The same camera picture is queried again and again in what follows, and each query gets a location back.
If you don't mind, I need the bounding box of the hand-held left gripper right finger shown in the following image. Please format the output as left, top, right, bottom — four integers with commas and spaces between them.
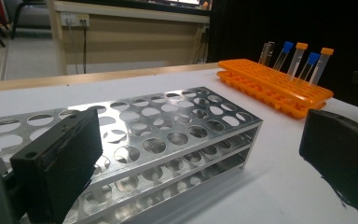
298, 108, 358, 224

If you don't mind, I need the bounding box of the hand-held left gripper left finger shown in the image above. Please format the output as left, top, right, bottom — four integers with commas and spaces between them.
9, 106, 104, 224

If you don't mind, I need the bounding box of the blue-capped test tube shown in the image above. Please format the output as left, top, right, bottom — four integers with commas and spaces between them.
272, 40, 295, 72
297, 51, 321, 82

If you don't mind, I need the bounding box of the orange-capped test tube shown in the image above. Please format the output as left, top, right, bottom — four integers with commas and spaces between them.
309, 47, 335, 87
286, 42, 310, 78

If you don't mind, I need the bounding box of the orange plastic test tube rack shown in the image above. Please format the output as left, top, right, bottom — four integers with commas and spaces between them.
216, 58, 335, 120

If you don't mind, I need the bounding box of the clear test tube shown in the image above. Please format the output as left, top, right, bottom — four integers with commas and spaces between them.
258, 41, 276, 67

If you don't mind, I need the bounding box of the silver metal test tube rack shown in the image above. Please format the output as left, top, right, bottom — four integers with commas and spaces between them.
0, 86, 264, 224

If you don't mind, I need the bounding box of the black curtain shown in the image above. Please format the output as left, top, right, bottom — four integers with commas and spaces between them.
209, 0, 358, 113

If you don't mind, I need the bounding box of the light wooden cabinet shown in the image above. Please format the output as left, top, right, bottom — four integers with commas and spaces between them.
46, 0, 213, 77

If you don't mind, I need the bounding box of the black chair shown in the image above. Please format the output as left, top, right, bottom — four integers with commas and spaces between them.
10, 0, 54, 40

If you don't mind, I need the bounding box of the grey power cable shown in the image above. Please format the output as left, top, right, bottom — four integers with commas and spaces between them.
66, 21, 79, 75

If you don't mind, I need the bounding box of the black power cable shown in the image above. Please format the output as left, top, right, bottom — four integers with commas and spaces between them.
81, 19, 89, 75

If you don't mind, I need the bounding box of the white wall power outlet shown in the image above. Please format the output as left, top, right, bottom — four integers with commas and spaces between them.
60, 12, 91, 28

